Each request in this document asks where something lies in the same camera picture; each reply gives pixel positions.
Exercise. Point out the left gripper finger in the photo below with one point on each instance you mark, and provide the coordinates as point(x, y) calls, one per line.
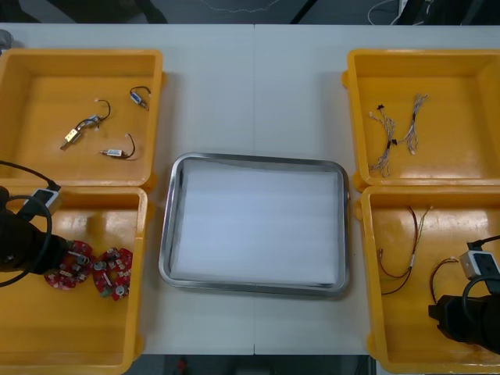
point(68, 247)
point(58, 265)

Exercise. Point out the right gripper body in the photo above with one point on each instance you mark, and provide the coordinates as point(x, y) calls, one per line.
point(468, 328)

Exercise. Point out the steel tray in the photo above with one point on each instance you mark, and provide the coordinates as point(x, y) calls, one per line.
point(166, 234)

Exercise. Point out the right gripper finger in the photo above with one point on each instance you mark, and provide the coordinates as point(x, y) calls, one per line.
point(434, 312)

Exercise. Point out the grey metal object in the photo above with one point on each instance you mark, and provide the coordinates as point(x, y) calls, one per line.
point(5, 40)

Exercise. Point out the yellow-orange plastic bin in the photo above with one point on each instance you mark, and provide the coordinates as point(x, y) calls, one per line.
point(58, 332)
point(410, 332)
point(449, 117)
point(39, 97)

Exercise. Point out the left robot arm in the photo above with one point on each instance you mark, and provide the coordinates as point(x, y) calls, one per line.
point(48, 197)

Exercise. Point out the solenoid with yellow label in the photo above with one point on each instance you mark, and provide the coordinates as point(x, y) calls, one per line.
point(71, 136)

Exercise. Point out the round red circuit board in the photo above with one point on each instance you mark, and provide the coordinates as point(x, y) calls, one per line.
point(115, 265)
point(80, 258)

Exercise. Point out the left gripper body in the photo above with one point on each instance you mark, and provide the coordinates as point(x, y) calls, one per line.
point(39, 250)

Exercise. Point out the small red black object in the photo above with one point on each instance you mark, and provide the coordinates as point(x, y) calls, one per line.
point(182, 364)

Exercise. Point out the solenoid with blue label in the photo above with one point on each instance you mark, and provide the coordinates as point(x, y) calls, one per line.
point(136, 97)

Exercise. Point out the white sheet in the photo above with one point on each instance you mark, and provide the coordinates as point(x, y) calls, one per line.
point(258, 222)

